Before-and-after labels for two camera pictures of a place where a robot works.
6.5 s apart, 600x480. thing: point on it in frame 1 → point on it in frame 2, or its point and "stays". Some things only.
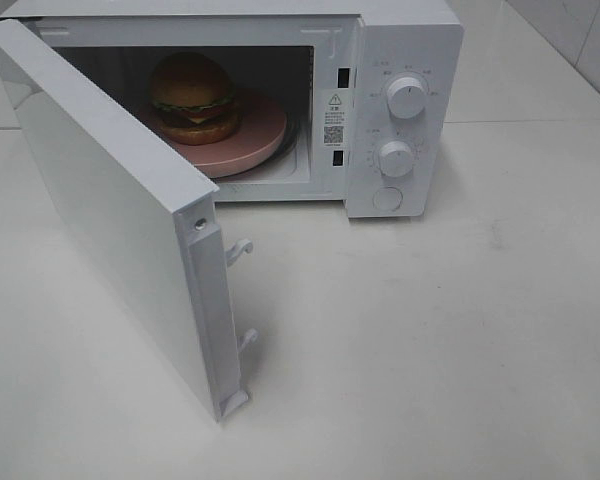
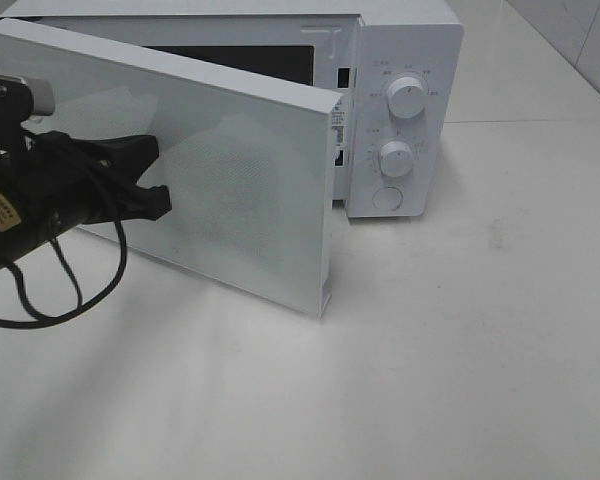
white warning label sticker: (334, 118) stays
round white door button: (387, 198) stays
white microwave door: (171, 225) → (248, 160)
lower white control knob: (396, 159) stays
